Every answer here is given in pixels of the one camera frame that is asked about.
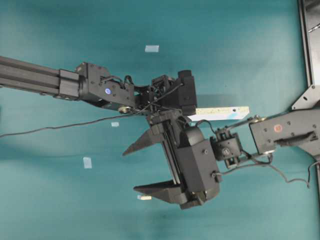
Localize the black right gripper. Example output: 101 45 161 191
122 111 221 210

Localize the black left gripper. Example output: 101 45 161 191
147 75 183 111

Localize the small white rod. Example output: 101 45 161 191
137 195 152 201

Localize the white wooden board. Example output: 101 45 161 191
188 106 250 122

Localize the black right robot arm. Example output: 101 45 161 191
125 108 320 209

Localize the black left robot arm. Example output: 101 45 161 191
0 56 197 116

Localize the light blue tape marker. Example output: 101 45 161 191
144 45 160 53

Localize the small blue tape marker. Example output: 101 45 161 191
111 122 120 128

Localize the blue tape marker left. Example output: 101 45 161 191
83 157 92 169

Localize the black camera cable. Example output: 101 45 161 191
0 82 183 138

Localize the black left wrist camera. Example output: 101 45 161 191
178 70 197 116

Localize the black metal frame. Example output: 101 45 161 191
291 0 320 111

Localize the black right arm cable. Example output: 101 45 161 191
212 152 320 188

